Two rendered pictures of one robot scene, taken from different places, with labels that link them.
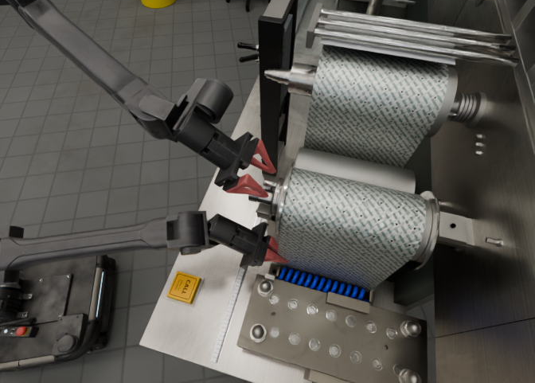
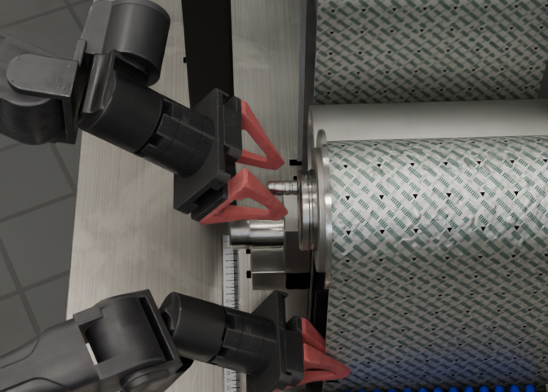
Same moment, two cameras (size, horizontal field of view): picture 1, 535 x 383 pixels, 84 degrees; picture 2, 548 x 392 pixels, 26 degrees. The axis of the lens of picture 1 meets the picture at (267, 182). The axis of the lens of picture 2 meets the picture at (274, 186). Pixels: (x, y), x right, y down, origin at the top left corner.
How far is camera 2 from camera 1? 0.53 m
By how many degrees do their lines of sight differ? 12
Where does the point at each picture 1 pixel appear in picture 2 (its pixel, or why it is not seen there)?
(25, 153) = not seen: outside the picture
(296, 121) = (243, 61)
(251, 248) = (268, 349)
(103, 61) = not seen: outside the picture
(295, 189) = (345, 176)
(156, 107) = (44, 77)
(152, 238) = (60, 368)
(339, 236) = (453, 248)
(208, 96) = (132, 34)
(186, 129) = (115, 104)
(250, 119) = not seen: hidden behind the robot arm
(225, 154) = (192, 139)
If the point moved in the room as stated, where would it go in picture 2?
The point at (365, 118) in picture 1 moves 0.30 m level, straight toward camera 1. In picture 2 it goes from (435, 11) to (420, 265)
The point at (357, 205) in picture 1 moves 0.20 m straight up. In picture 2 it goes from (469, 176) to (504, 4)
